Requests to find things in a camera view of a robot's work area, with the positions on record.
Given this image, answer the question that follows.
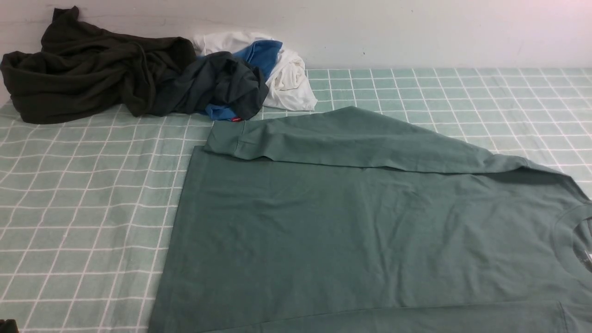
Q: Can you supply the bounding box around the green long sleeve shirt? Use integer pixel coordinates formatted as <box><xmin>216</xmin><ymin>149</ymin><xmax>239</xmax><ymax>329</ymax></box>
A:
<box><xmin>147</xmin><ymin>107</ymin><xmax>591</xmax><ymax>333</ymax></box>

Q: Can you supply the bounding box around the white crumpled garment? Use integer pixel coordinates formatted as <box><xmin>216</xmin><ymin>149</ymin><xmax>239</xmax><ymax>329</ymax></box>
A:
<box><xmin>193</xmin><ymin>31</ymin><xmax>317</xmax><ymax>111</ymax></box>

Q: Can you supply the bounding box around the blue crumpled garment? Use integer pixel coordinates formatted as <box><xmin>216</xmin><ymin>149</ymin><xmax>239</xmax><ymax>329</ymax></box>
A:
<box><xmin>202</xmin><ymin>40</ymin><xmax>283</xmax><ymax>122</ymax></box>

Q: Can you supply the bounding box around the green checkered tablecloth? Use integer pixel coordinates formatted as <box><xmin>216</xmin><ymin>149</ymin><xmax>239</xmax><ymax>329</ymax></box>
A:
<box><xmin>0</xmin><ymin>68</ymin><xmax>592</xmax><ymax>333</ymax></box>

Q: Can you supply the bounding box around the dark olive crumpled garment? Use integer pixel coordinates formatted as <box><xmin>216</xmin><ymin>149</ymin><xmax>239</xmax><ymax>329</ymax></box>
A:
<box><xmin>1</xmin><ymin>6</ymin><xmax>197</xmax><ymax>124</ymax></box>

